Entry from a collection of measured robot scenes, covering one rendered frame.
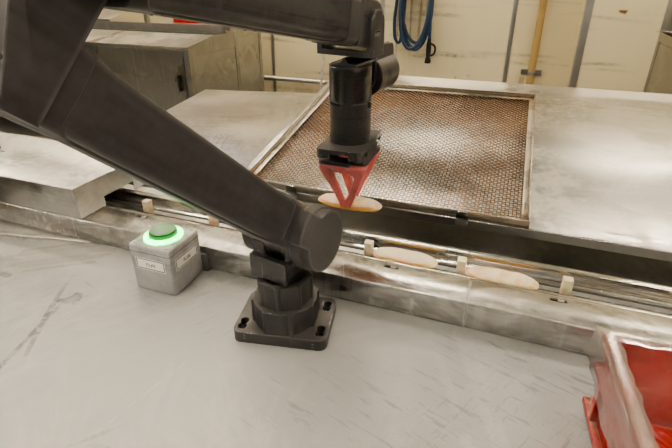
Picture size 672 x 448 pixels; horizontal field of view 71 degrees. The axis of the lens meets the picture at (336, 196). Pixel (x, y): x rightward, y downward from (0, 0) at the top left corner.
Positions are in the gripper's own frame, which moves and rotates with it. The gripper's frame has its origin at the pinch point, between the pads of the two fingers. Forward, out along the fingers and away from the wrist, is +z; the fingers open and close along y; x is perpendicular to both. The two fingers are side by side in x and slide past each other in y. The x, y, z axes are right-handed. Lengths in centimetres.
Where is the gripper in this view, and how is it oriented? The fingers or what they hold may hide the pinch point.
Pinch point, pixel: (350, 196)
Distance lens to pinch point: 70.4
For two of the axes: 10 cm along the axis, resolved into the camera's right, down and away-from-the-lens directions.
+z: 0.1, 8.9, 4.5
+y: 3.5, -4.2, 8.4
